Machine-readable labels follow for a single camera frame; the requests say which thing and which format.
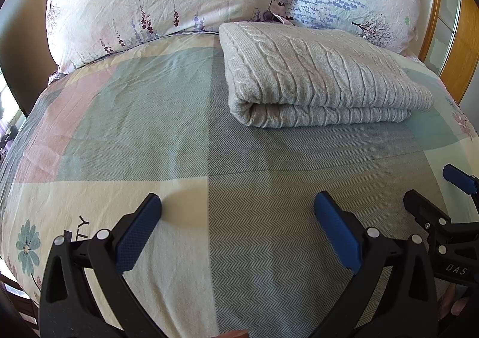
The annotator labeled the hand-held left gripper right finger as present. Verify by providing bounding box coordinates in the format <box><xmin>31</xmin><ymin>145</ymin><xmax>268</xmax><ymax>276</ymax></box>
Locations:
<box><xmin>313</xmin><ymin>190</ymin><xmax>438</xmax><ymax>338</ymax></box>

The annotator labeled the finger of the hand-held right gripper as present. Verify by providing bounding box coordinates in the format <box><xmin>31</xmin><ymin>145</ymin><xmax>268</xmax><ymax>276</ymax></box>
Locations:
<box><xmin>403</xmin><ymin>189</ymin><xmax>453</xmax><ymax>237</ymax></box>
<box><xmin>442</xmin><ymin>164</ymin><xmax>479</xmax><ymax>195</ymax></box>

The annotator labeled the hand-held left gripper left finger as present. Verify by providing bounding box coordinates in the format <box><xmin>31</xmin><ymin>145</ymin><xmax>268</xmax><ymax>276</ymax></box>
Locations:
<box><xmin>39</xmin><ymin>193</ymin><xmax>176</xmax><ymax>338</ymax></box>

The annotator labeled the grey cable knit sweater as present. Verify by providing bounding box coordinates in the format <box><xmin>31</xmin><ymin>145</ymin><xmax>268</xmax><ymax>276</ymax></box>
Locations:
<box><xmin>219</xmin><ymin>21</ymin><xmax>435</xmax><ymax>129</ymax></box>

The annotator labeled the person's right hand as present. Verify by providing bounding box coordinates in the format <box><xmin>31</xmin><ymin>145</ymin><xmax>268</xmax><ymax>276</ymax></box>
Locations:
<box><xmin>439</xmin><ymin>283</ymin><xmax>471</xmax><ymax>320</ymax></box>

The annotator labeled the patchwork bed sheet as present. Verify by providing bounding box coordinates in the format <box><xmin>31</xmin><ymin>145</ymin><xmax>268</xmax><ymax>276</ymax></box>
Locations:
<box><xmin>0</xmin><ymin>31</ymin><xmax>479</xmax><ymax>338</ymax></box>

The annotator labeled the wooden headboard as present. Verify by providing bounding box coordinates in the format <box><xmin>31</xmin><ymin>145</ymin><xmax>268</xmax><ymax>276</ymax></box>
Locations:
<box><xmin>418</xmin><ymin>0</ymin><xmax>479</xmax><ymax>106</ymax></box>

